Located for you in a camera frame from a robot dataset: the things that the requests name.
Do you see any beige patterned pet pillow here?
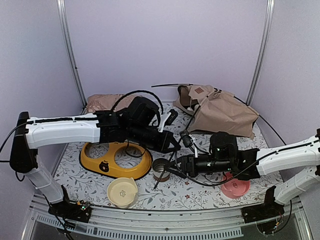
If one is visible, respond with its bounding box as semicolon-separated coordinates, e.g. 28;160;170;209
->
86;94;137;114

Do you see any yellow double bowl holder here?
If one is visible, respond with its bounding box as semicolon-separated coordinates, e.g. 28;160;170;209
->
79;142;153;180

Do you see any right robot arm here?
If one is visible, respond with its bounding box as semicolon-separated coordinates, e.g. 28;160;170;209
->
169;132;320;218

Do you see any beige pet tent fabric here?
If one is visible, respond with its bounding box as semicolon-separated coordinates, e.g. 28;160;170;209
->
173;84;259;139

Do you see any aluminium frame post left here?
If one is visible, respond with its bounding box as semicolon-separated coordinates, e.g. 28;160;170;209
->
56;0;88;109

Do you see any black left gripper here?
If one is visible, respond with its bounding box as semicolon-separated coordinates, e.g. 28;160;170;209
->
127;122;181;153

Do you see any aluminium front rail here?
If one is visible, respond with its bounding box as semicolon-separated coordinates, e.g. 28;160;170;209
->
27;194;306;238

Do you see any steel cup with brown base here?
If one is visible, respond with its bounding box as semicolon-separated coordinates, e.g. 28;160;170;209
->
151;158;170;182

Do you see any cream pet bowl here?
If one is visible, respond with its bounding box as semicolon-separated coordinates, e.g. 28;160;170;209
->
107;177;138;209

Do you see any aluminium frame post right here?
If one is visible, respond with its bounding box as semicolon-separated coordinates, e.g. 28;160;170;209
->
246;0;275;105

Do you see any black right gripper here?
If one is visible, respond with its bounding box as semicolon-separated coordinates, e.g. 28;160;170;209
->
163;154;233;179

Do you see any pink pet bowl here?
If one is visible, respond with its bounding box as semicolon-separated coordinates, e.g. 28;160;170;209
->
220;178;251;199

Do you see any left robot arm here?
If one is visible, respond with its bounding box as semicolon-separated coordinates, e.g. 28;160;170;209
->
9;96;181;217

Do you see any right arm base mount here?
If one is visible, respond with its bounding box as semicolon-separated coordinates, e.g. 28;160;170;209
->
241;203;285;235

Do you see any aluminium frame post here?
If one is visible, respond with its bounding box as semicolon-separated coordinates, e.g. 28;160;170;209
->
246;0;275;105
56;0;88;109

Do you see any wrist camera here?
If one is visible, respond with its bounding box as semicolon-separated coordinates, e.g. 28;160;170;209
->
179;130;199;158
157;109;178;133

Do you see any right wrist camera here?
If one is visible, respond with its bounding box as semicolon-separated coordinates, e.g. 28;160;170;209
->
179;130;199;158

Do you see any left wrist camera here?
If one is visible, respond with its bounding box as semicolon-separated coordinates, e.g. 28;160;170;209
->
157;109;178;133

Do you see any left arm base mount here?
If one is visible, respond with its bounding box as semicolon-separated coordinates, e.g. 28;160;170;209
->
48;200;92;223

